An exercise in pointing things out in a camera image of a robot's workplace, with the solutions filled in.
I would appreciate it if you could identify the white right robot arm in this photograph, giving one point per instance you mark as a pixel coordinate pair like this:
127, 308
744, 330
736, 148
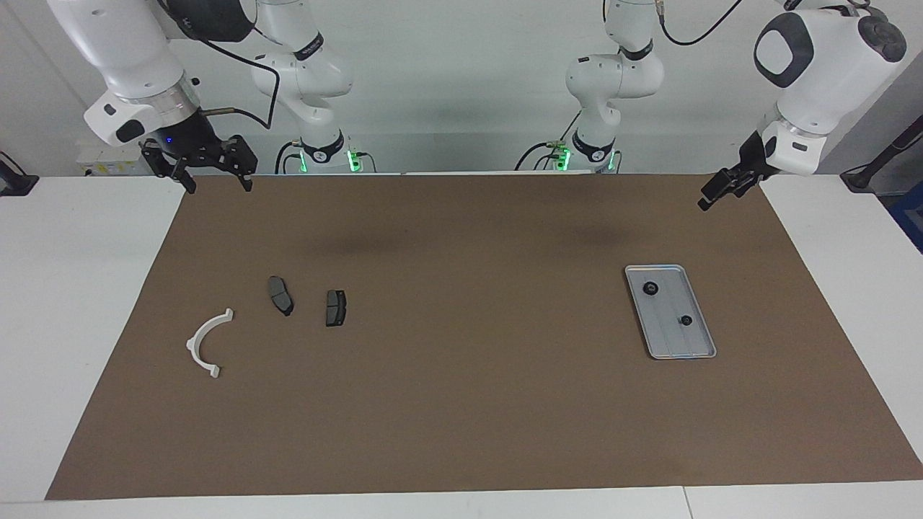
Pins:
122, 50

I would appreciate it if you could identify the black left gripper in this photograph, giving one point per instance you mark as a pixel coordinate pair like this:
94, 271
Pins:
750, 169

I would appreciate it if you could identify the black desk mount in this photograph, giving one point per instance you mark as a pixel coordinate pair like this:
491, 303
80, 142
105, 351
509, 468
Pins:
18, 184

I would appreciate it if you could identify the long dark brake pad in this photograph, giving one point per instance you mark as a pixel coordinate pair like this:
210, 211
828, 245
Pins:
280, 295

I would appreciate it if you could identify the brown table mat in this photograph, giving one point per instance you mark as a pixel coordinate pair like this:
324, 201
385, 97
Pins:
461, 404

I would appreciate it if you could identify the silver metal tray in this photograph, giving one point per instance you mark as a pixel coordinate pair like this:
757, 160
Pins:
670, 339

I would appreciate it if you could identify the white semicircular bracket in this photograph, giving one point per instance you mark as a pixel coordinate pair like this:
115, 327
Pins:
192, 346

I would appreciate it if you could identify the white power strip box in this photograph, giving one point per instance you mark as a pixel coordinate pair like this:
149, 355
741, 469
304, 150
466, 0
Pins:
115, 167

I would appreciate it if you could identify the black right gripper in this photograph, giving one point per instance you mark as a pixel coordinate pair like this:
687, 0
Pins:
195, 148

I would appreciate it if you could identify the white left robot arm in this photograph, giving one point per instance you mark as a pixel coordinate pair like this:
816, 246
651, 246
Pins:
822, 79

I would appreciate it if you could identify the black angled stand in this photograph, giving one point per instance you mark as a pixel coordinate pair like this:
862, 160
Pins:
883, 155

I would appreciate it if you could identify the short dark brake pad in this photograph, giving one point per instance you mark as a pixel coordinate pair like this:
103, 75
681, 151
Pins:
335, 308

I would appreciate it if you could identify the blue box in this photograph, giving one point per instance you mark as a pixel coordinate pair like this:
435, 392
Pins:
910, 216

